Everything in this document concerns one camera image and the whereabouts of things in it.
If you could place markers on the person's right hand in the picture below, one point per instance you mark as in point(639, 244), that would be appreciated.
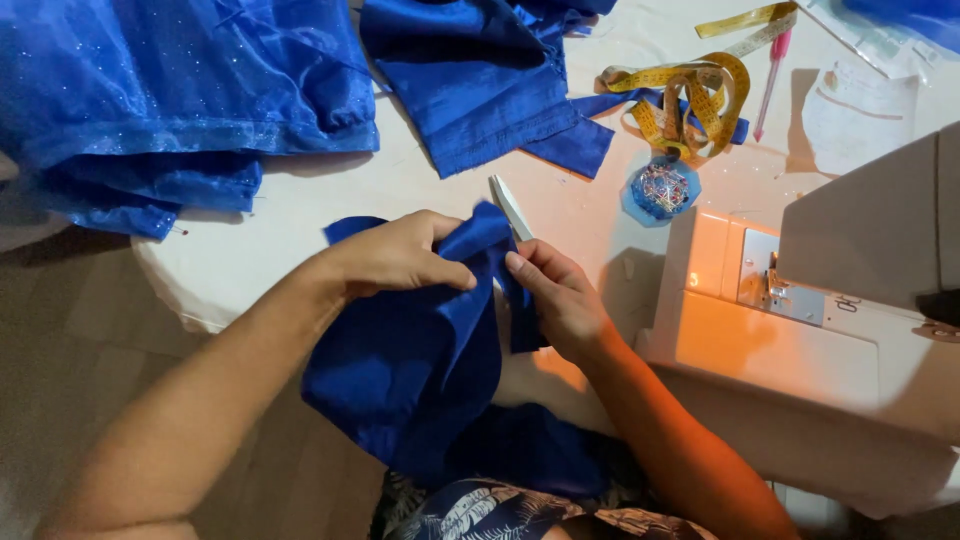
point(570, 307)

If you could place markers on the person's left hand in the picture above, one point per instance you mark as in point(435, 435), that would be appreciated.
point(382, 255)

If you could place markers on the blue satin fabric piece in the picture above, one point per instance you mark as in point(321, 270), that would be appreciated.
point(405, 367)

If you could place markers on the white scissors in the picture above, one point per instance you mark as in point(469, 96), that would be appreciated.
point(510, 206)

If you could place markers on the blue pin holder with pins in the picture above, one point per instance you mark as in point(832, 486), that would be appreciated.
point(661, 191)

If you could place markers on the blue satin garment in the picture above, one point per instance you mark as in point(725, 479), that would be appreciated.
point(480, 82)

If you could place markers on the red-headed pin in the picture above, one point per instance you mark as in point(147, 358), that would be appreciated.
point(180, 230)

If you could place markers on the blue fabric strip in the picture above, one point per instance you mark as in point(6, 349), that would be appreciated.
point(600, 103)

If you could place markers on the person's leaf-print clothing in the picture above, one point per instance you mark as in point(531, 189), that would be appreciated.
point(495, 514)

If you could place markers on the white sewing machine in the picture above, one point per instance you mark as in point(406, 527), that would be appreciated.
point(810, 337)

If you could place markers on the yellow measuring tape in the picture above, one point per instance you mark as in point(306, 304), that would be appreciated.
point(712, 97)

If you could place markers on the blue glitter tulle fabric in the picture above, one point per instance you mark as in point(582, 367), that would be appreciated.
point(165, 90)

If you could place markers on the pink pen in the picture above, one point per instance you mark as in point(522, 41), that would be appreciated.
point(771, 82)

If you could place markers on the white paper pattern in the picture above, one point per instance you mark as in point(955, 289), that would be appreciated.
point(855, 120)

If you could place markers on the clear plastic bag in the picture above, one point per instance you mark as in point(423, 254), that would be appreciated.
point(892, 30)

